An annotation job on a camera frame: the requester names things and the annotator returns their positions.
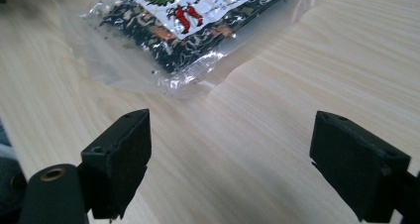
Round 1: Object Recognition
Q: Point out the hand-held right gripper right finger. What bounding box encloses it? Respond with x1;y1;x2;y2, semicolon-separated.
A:
309;110;412;224

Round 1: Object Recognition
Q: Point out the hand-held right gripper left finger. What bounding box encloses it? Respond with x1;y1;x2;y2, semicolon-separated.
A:
80;108;153;221

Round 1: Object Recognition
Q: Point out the clear plastic spice packet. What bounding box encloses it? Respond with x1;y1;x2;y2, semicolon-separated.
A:
62;0;331;96

